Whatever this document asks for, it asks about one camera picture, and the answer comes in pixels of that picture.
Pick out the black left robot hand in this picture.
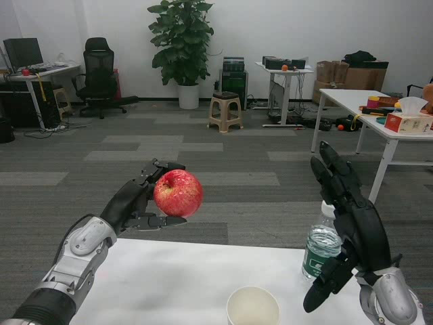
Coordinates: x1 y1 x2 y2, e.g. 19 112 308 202
100 157 188 237

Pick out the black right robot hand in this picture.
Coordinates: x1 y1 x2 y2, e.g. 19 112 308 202
302 140 403 314

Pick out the red apple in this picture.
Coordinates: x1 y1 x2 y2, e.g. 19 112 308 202
153 169 204 218

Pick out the clear green-label water bottle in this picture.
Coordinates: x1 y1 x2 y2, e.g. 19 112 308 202
301 200 343 284

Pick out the black tool on floor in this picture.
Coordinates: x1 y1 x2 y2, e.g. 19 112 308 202
334 114 363 132

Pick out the red white tissue box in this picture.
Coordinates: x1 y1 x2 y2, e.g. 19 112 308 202
384 96 433 135

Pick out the small wooden stool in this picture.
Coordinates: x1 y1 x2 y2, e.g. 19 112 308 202
52 87 72 119

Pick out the black office chair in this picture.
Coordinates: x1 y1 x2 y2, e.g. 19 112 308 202
71 37 139 120

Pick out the beige plastic stool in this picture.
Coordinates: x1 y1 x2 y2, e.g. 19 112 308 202
206 91 244 133

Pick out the long white table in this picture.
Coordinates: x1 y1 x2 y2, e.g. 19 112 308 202
310 88 433 204

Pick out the white paper cup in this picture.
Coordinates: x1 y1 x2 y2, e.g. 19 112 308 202
226 286 281 325

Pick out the black trash bin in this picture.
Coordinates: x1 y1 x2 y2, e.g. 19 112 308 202
0 116 15 144

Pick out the low cardboard box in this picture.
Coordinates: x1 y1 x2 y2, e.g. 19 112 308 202
311 80 342 106

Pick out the black cabinet under desk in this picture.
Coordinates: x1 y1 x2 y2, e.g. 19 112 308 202
0 81 62 129

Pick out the orange plush toy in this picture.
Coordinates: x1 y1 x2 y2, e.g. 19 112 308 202
422 84 433 114

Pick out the white office desk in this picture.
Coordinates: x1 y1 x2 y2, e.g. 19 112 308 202
0 64 82 130

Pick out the large brown cardboard box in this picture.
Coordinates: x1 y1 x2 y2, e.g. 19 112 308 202
344 60 389 91

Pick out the green black computer case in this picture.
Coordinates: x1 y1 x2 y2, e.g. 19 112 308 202
219 69 249 111

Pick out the small open cardboard box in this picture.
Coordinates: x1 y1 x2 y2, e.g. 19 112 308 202
316 60 349 84

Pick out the black bag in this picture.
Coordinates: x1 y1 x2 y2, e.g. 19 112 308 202
344 49 378 64

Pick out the green plant in white pot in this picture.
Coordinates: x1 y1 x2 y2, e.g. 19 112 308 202
147 0 214 110

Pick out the black striped equipment box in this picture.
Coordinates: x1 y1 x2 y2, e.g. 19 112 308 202
222 56 245 72

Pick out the white standing desk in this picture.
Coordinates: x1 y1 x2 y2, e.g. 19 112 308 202
255 61 315 128

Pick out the black computer monitor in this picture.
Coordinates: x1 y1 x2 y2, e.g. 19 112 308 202
3 37 45 74

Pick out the large black device box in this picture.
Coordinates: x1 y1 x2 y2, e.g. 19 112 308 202
262 56 292 70

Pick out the black metal chair frame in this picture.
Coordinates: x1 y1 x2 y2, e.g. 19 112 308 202
407 83 426 98

